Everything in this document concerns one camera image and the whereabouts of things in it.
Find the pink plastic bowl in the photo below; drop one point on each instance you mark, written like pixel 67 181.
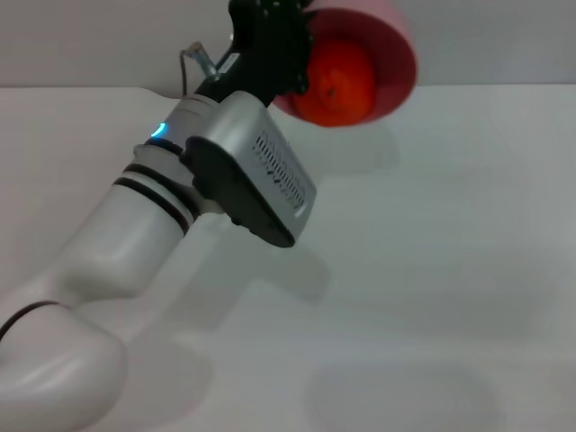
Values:
pixel 387 63

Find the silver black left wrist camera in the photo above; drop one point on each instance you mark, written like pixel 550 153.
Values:
pixel 256 180

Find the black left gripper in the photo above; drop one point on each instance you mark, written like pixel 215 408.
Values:
pixel 265 49

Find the orange fruit with stem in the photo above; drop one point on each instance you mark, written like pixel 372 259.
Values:
pixel 337 81

